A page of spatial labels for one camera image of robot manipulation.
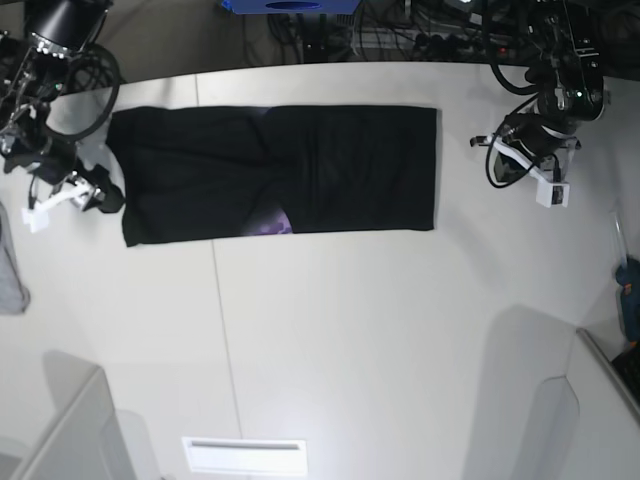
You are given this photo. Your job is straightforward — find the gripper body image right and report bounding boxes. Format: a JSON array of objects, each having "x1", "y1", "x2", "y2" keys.
[{"x1": 499, "y1": 113, "x2": 580, "y2": 161}]

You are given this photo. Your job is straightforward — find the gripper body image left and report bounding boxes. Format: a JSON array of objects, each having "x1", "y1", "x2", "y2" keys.
[{"x1": 7, "y1": 135, "x2": 78, "y2": 186}]

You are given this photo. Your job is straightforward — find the black T-shirt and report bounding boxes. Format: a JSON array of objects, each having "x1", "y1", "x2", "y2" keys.
[{"x1": 106, "y1": 105, "x2": 438, "y2": 247}]

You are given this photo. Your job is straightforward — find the grey cloth at left edge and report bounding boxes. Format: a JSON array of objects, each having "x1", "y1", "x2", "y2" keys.
[{"x1": 0, "y1": 205, "x2": 31, "y2": 316}]

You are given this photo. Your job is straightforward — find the power strip with plugs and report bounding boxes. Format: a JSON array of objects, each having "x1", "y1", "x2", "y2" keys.
[{"x1": 412, "y1": 33, "x2": 485, "y2": 61}]

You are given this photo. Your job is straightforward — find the blue glue gun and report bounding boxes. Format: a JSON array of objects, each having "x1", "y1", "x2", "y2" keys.
[{"x1": 608, "y1": 211, "x2": 640, "y2": 346}]

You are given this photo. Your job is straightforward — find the black keyboard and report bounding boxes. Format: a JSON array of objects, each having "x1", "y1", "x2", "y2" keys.
[{"x1": 612, "y1": 346, "x2": 640, "y2": 402}]

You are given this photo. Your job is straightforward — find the grey partition panel right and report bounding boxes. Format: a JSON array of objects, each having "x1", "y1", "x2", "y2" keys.
[{"x1": 576, "y1": 328, "x2": 639, "y2": 426}]

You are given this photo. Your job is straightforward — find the grey partition panel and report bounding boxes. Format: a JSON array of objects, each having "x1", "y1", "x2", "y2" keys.
[
  {"x1": 1, "y1": 367, "x2": 137, "y2": 480},
  {"x1": 576, "y1": 328, "x2": 639, "y2": 426}
]

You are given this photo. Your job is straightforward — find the blue plastic box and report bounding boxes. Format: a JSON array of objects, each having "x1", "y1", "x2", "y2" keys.
[{"x1": 222, "y1": 0, "x2": 360, "y2": 15}]

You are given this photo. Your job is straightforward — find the grey partition panel left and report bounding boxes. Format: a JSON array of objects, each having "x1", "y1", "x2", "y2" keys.
[{"x1": 1, "y1": 367, "x2": 137, "y2": 480}]

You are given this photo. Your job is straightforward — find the white label plate with slot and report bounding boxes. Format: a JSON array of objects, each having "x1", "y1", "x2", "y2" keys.
[{"x1": 182, "y1": 437, "x2": 309, "y2": 477}]

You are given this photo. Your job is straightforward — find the white camera box left gripper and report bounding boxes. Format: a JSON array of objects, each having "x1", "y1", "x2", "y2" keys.
[{"x1": 536, "y1": 180, "x2": 570, "y2": 208}]

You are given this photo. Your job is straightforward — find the white camera box gripper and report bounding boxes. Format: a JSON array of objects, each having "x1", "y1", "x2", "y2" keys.
[
  {"x1": 536, "y1": 180, "x2": 570, "y2": 208},
  {"x1": 21, "y1": 204, "x2": 50, "y2": 233}
]

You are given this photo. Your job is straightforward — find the white camera box right gripper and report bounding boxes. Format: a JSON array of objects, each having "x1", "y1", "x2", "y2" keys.
[{"x1": 21, "y1": 204, "x2": 50, "y2": 233}]

